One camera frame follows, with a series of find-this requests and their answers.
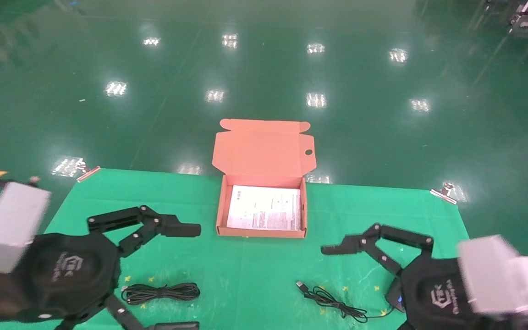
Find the orange cardboard box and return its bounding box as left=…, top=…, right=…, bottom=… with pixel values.
left=212, top=118, right=315, bottom=239

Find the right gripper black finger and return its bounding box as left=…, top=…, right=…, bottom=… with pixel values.
left=321, top=223, right=434, bottom=277

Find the white printed paper leaflet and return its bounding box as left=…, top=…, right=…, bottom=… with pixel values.
left=226, top=185, right=302, bottom=231

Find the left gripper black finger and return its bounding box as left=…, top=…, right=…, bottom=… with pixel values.
left=55, top=296, right=200, bottom=330
left=88, top=205, right=201, bottom=257

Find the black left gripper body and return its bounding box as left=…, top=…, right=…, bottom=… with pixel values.
left=0, top=231, right=122, bottom=324

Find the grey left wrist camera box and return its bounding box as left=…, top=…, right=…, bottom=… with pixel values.
left=0, top=181, right=52, bottom=274

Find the green table cloth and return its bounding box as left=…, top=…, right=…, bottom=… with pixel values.
left=0, top=167, right=472, bottom=330

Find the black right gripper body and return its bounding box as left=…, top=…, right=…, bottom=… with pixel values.
left=401, top=254, right=499, bottom=330

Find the metal cloth clip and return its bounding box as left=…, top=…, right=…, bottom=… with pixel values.
left=430, top=182, right=458, bottom=205
left=77, top=160, right=101, bottom=183

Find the black data cable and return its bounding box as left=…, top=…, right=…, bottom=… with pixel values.
left=121, top=282, right=201, bottom=306

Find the black wired computer mouse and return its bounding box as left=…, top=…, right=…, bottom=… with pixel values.
left=296, top=277, right=406, bottom=323

